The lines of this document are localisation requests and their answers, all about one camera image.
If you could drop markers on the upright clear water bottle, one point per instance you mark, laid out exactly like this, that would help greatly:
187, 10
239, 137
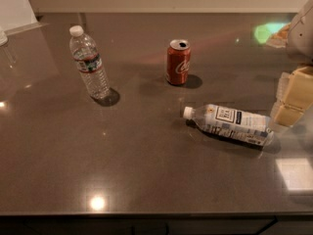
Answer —
89, 63

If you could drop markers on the red coke can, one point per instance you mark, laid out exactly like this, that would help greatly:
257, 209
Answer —
178, 61

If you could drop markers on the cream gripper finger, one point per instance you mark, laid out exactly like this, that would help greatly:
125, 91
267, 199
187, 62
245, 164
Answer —
285, 115

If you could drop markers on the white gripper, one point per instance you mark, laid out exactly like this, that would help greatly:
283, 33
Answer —
301, 36

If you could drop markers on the lying white-label water bottle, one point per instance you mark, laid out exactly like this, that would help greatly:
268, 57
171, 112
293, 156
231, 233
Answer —
231, 123

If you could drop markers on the white panel at left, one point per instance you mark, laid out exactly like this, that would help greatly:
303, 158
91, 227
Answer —
17, 16

